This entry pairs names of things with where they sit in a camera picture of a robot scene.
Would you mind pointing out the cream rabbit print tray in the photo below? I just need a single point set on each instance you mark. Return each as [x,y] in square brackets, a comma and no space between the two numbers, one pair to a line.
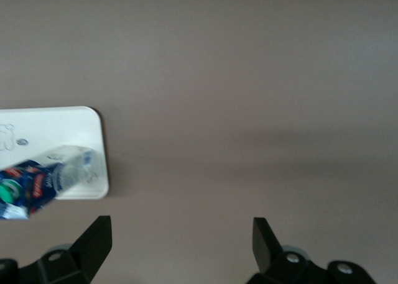
[62,125]

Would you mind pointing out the blue white milk carton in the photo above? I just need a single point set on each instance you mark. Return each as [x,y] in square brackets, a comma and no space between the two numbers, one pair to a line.
[37,181]

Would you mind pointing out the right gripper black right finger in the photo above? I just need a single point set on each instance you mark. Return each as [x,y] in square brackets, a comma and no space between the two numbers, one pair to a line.
[280,265]

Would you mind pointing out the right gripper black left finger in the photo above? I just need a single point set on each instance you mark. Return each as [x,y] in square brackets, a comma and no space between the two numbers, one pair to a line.
[90,253]

